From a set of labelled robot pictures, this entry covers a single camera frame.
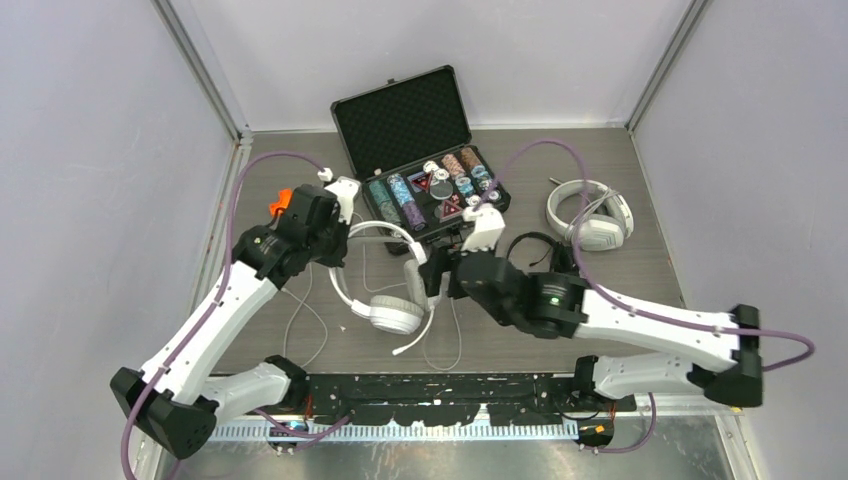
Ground black on-ear headphones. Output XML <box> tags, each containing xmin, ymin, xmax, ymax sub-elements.
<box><xmin>505</xmin><ymin>231</ymin><xmax>579</xmax><ymax>274</ymax></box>

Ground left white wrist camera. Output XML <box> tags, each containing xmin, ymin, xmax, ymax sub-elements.
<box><xmin>317</xmin><ymin>168</ymin><xmax>362</xmax><ymax>225</ymax></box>

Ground large white gaming headphones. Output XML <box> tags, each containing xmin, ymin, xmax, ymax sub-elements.
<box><xmin>545</xmin><ymin>178</ymin><xmax>635</xmax><ymax>252</ymax></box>

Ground small white headphones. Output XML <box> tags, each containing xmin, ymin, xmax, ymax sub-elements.
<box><xmin>329</xmin><ymin>219</ymin><xmax>463</xmax><ymax>372</ymax></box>

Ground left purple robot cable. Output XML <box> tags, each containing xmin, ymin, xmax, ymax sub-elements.
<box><xmin>119</xmin><ymin>150</ymin><xmax>352</xmax><ymax>480</ymax></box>

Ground white aluminium rail strip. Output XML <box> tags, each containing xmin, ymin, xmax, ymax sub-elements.
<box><xmin>209</xmin><ymin>420</ymin><xmax>579</xmax><ymax>442</ymax></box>

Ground black poker chip case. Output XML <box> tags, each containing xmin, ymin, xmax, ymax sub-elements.
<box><xmin>330</xmin><ymin>65</ymin><xmax>511</xmax><ymax>245</ymax></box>

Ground red triangle card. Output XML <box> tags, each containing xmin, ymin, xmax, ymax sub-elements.
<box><xmin>406</xmin><ymin>171</ymin><xmax>432</xmax><ymax>193</ymax></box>
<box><xmin>437</xmin><ymin>200</ymin><xmax>463</xmax><ymax>222</ymax></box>

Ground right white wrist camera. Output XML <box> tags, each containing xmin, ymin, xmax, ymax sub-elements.
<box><xmin>460</xmin><ymin>203</ymin><xmax>506</xmax><ymax>253</ymax></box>

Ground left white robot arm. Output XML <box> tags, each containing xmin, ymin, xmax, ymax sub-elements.
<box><xmin>110</xmin><ymin>177</ymin><xmax>360</xmax><ymax>460</ymax></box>

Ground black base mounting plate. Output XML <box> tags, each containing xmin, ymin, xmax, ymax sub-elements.
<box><xmin>260</xmin><ymin>373</ymin><xmax>636</xmax><ymax>427</ymax></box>

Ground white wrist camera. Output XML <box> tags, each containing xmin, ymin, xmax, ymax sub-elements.
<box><xmin>460</xmin><ymin>203</ymin><xmax>506</xmax><ymax>253</ymax></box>
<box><xmin>317</xmin><ymin>168</ymin><xmax>362</xmax><ymax>225</ymax></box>

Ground round silver dealer button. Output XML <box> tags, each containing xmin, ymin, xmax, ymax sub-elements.
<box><xmin>428</xmin><ymin>181</ymin><xmax>454</xmax><ymax>201</ymax></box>

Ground orange curved plastic piece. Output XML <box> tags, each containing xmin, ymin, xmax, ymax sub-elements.
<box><xmin>269</xmin><ymin>188</ymin><xmax>293</xmax><ymax>218</ymax></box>

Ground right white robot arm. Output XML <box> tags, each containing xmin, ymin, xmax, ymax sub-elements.
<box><xmin>419</xmin><ymin>251</ymin><xmax>764</xmax><ymax>411</ymax></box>

